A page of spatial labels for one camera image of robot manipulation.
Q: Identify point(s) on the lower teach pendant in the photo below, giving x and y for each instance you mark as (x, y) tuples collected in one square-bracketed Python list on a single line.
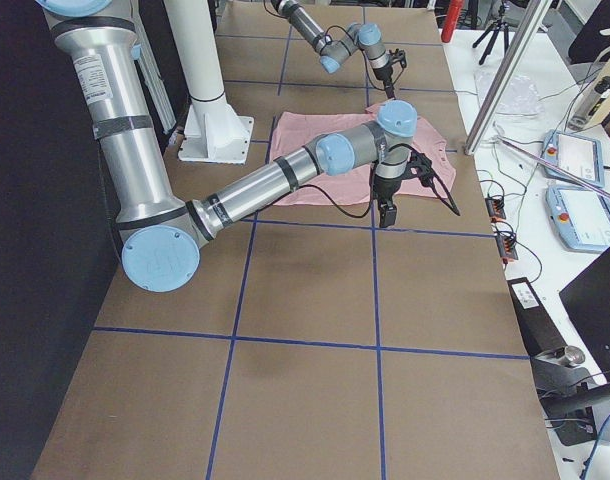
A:
[(580, 217)]

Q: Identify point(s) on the aluminium frame post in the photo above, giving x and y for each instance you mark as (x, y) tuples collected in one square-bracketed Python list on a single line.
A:
[(533, 18)]

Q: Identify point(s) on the clear plastic bag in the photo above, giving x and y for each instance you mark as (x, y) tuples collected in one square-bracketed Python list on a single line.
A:
[(520, 98)]

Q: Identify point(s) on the upper teach pendant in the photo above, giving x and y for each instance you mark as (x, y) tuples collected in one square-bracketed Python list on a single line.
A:
[(575, 154)]

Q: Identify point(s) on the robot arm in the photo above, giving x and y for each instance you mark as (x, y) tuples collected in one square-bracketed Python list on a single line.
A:
[(162, 235), (335, 45)]

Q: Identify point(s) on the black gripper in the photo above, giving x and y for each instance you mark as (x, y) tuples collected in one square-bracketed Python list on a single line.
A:
[(386, 189), (382, 77)]

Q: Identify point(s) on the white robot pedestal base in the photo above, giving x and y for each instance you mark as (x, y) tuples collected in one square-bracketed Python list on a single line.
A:
[(213, 132)]

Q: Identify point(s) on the teach pendant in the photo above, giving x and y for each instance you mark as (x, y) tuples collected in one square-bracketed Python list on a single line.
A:
[(575, 154), (580, 217)]

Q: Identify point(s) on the black camera tripod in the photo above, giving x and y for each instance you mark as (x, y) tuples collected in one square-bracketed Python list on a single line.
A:
[(498, 27)]

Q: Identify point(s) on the pink Snoopy t-shirt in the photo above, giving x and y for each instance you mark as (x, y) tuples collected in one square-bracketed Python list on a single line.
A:
[(343, 177)]

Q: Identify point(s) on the red fire extinguisher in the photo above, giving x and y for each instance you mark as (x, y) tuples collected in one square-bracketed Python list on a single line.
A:
[(451, 20)]

